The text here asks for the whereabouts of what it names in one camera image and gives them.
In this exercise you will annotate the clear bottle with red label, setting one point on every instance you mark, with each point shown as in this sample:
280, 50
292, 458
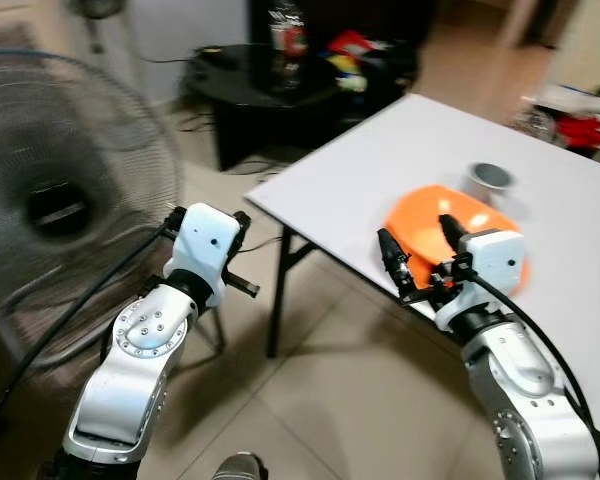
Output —
288, 45

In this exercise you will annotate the black side table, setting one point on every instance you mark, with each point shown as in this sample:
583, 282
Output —
250, 110

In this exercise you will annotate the small black device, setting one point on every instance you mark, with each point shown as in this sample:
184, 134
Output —
220, 58

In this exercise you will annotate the red and white clothes pile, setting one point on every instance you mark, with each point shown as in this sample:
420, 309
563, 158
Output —
585, 130

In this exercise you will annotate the black standing fan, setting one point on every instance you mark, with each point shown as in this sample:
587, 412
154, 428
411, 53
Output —
55, 205

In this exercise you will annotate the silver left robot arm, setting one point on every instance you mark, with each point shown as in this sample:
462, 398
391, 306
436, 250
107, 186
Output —
130, 380

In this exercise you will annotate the colourful toy pile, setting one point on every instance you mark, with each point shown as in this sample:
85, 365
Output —
350, 55

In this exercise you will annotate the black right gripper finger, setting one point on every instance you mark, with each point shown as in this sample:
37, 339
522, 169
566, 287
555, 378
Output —
450, 232
393, 258

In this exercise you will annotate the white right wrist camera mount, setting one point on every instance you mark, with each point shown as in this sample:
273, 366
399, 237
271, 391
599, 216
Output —
495, 265

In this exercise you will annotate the black table leg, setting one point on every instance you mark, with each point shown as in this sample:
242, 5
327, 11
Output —
277, 300

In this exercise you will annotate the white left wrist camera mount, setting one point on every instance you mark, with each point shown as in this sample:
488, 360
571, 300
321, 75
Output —
205, 245

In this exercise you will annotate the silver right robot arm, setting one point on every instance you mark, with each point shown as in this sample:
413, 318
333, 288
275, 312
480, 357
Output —
525, 390

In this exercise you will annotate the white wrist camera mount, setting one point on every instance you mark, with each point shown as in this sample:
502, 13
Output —
205, 245
495, 265

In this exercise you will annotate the grey metal mug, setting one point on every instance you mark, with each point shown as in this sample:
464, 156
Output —
488, 185

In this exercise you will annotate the orange plastic bowl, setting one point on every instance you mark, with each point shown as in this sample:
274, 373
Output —
425, 215

